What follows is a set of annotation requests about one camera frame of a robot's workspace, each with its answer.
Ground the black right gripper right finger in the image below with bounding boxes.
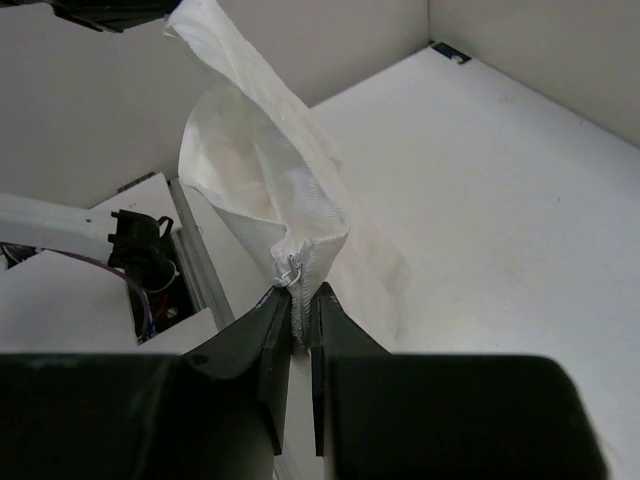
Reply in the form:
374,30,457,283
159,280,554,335
311,284,608,479

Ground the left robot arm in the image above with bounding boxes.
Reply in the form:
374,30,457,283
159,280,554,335
1,1,179,292

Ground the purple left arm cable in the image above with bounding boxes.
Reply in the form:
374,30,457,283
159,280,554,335
0,242,161,339

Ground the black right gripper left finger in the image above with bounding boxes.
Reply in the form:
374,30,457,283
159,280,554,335
1,289,291,479

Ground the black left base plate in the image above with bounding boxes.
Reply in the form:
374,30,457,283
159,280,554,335
127,234,197,345

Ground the left corner marker tag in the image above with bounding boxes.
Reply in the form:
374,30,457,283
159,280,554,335
431,42,472,65

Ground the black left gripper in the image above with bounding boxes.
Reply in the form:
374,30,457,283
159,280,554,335
47,0,186,35

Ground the aluminium front table rail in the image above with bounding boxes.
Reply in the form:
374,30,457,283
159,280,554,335
168,179,235,331

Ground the white pleated skirt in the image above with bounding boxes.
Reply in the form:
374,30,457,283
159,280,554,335
162,0,411,346

